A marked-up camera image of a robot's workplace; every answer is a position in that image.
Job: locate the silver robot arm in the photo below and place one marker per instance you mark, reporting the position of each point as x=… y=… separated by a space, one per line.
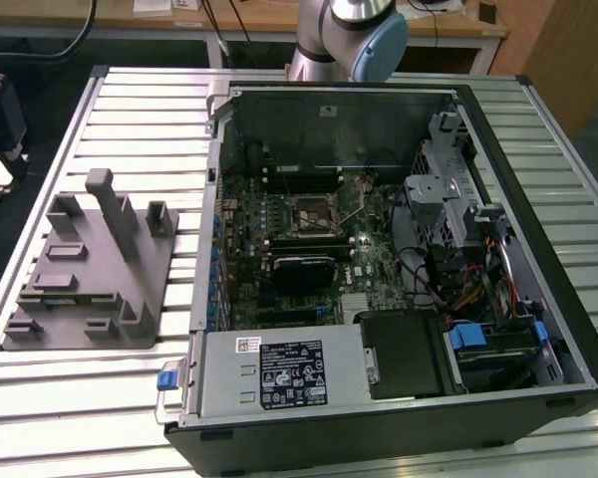
x=324 y=25

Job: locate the CPU socket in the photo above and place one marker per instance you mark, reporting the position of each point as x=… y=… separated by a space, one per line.
x=316 y=214

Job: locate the wooden desk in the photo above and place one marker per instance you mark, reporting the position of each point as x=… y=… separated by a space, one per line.
x=40 y=15

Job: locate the grey parts rack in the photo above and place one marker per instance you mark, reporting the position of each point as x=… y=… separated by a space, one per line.
x=104 y=279

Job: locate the blue case latch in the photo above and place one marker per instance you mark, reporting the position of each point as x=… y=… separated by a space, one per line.
x=167 y=378

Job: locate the black RAM slot bank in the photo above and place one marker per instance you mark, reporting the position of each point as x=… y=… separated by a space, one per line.
x=309 y=180
x=309 y=246

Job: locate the black graphics card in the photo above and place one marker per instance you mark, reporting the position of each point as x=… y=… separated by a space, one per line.
x=304 y=271

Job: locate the silver power supply unit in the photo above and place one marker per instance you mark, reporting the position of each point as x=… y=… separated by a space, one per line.
x=224 y=378

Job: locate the small silver heatsink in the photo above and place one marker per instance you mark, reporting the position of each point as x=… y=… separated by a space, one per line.
x=355 y=302

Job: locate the green motherboard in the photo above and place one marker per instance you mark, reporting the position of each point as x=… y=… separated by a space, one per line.
x=388 y=294

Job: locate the silver metal drive cage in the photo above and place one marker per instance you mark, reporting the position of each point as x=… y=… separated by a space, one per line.
x=426 y=196

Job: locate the black PC case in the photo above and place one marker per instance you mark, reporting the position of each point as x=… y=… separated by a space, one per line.
x=329 y=438

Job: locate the black plastic shroud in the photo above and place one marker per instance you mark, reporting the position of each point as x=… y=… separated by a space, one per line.
x=403 y=348

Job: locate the small black box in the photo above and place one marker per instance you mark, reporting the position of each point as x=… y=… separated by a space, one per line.
x=487 y=12

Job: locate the hard disk in blue carrier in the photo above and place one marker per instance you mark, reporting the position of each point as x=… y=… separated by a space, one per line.
x=466 y=338

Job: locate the wooden cabinet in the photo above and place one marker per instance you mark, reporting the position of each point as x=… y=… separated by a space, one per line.
x=568 y=60

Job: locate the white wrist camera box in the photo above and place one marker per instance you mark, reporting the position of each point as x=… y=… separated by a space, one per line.
x=0 y=171

